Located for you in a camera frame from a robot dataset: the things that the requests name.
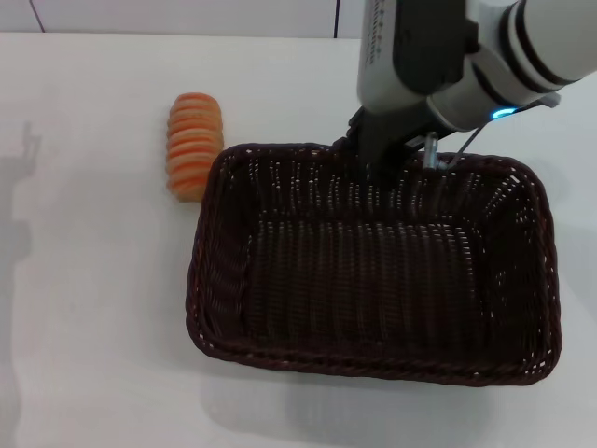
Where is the dark brown woven basket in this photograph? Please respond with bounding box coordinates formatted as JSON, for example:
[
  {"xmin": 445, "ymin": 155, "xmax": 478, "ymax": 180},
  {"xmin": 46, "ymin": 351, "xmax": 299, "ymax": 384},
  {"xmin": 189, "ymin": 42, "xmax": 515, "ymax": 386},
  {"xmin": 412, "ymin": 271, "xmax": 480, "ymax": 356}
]
[{"xmin": 185, "ymin": 142, "xmax": 563, "ymax": 387}]

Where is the thin grey cable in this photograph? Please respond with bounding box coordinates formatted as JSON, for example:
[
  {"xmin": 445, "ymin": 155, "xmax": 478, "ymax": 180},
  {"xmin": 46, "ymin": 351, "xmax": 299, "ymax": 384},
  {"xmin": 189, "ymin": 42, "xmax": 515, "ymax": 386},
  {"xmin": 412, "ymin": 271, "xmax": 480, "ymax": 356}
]
[{"xmin": 441, "ymin": 119, "xmax": 491, "ymax": 177}]

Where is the silver metal pin connector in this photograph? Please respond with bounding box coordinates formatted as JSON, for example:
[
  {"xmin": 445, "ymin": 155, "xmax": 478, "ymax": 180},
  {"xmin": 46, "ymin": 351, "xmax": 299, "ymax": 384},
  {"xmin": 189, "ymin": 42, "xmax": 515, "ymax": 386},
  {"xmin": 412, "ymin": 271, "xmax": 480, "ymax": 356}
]
[{"xmin": 421, "ymin": 132, "xmax": 448, "ymax": 172}]

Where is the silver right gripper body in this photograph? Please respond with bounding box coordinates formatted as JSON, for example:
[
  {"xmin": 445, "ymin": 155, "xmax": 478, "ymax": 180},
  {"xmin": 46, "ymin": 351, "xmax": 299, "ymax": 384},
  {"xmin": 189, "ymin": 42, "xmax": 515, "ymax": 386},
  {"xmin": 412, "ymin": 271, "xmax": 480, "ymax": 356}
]
[{"xmin": 355, "ymin": 0, "xmax": 433, "ymax": 116}]

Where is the orange striped bread roll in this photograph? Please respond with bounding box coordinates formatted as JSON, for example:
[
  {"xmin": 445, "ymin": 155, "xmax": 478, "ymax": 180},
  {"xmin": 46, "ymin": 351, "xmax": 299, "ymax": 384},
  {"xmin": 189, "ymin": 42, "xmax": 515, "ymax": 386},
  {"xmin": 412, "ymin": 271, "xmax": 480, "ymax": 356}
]
[{"xmin": 165, "ymin": 92, "xmax": 227, "ymax": 203}]

